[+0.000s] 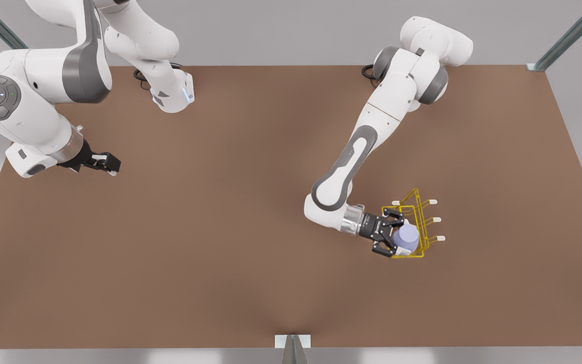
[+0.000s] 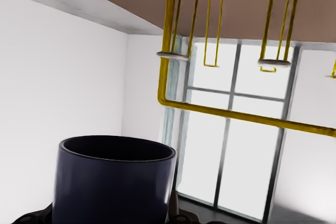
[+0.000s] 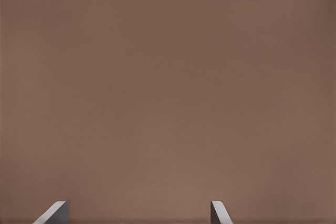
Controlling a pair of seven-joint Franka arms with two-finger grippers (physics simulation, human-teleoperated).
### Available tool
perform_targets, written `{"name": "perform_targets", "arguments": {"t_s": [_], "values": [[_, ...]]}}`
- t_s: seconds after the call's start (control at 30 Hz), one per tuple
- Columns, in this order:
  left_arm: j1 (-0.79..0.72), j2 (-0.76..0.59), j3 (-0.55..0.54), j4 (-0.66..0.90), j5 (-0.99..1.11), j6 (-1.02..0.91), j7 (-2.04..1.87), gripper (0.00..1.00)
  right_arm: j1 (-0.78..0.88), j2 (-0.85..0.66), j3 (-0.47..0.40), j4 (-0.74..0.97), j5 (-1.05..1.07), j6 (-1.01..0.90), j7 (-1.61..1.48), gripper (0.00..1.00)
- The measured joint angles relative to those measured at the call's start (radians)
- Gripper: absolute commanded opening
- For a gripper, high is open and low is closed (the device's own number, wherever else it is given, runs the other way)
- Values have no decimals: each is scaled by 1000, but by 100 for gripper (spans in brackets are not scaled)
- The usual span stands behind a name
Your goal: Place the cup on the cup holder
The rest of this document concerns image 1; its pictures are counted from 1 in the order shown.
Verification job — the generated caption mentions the lavender cup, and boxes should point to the lavender cup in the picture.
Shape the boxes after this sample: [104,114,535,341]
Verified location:
[392,224,420,254]

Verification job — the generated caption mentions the yellow wire cup holder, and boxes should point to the yellow wire cup holder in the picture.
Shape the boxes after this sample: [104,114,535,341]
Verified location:
[381,188,446,260]

